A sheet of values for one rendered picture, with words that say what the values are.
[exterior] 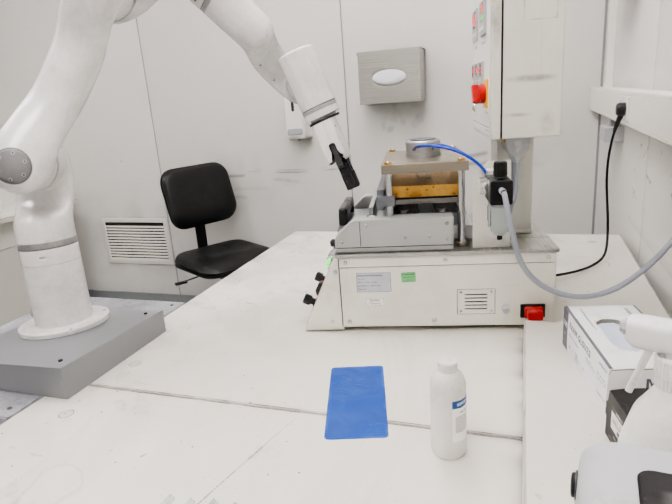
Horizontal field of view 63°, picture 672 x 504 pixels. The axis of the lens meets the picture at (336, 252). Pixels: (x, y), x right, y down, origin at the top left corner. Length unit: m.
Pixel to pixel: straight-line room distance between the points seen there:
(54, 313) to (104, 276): 2.67
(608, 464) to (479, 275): 0.72
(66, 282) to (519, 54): 1.04
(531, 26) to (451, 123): 1.71
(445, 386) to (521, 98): 0.60
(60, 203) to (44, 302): 0.22
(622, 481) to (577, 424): 0.37
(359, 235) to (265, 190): 2.03
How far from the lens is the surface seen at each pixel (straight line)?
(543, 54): 1.14
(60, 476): 0.96
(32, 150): 1.24
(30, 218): 1.31
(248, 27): 1.26
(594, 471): 0.51
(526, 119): 1.14
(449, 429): 0.81
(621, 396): 0.81
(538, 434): 0.83
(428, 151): 1.25
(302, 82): 1.26
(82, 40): 1.27
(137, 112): 3.53
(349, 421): 0.92
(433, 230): 1.15
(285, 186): 3.10
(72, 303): 1.33
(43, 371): 1.17
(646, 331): 0.56
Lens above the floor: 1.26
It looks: 16 degrees down
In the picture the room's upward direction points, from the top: 4 degrees counter-clockwise
